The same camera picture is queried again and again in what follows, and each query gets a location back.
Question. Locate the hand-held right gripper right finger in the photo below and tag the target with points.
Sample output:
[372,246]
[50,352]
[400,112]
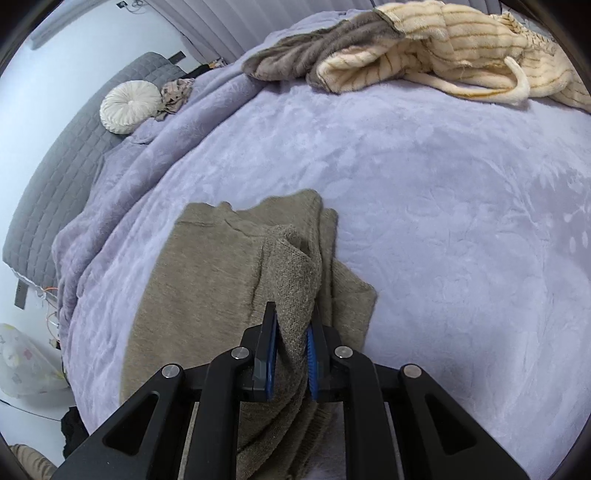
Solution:
[313,364]

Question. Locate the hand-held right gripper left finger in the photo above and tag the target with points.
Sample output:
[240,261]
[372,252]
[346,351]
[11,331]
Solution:
[270,357]

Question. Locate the olive knit sweater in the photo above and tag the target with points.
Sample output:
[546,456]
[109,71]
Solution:
[240,286]

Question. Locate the lavender fleece blanket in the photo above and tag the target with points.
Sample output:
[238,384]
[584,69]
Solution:
[415,221]

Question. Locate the dark cloth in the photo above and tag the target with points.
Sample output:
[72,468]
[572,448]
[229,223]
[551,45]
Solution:
[74,427]

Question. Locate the white translucent plastic bag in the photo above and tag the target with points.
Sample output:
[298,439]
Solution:
[25,364]

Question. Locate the crumpled tan cloth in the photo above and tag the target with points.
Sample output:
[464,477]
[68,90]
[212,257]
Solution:
[175,94]

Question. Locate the round cream pleated cushion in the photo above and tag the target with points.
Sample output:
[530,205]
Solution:
[130,107]

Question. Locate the grey quilted headboard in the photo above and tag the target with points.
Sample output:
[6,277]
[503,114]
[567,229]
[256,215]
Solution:
[69,152]

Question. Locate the grey plush garment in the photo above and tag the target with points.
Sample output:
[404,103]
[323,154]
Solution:
[318,53]

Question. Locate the white pleated curtain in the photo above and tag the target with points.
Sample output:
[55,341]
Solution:
[277,23]

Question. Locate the cream striped plush garment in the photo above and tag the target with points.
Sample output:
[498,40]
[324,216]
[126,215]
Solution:
[461,50]

